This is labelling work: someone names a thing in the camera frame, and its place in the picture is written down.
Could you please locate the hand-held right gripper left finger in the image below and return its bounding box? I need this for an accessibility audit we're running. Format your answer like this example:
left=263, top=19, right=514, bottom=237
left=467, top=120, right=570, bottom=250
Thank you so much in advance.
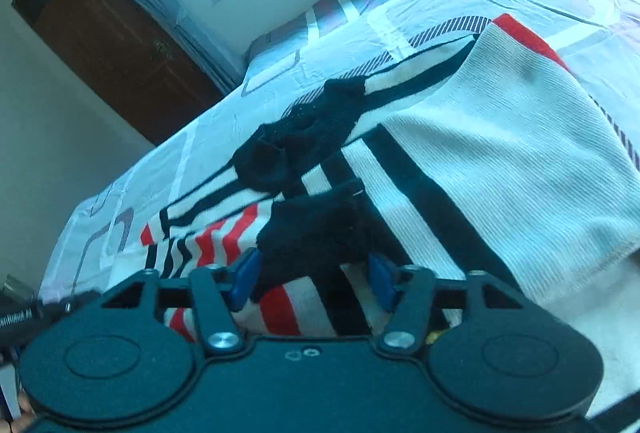
left=100, top=248, right=263, bottom=356

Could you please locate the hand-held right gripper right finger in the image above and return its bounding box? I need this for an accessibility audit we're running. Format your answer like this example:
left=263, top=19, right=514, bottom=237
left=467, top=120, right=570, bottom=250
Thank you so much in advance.
left=366, top=253, right=526, bottom=356

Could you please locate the black knit cloth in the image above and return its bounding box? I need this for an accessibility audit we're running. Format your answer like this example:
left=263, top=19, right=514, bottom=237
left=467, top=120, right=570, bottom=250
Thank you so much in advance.
left=232, top=78, right=368, bottom=196
left=250, top=180, right=391, bottom=304

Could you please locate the black red white striped sweater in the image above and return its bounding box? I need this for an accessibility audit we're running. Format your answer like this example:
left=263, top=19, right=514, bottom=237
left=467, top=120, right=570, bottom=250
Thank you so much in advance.
left=140, top=13, right=640, bottom=344

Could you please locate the long purple striped pillow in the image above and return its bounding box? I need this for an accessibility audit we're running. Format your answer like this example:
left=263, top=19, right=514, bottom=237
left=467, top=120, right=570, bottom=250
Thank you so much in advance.
left=242, top=0, right=396, bottom=98

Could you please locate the brown wooden door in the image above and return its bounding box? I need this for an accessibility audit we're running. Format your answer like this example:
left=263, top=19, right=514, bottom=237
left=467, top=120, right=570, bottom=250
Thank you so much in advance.
left=12, top=0, right=223, bottom=146

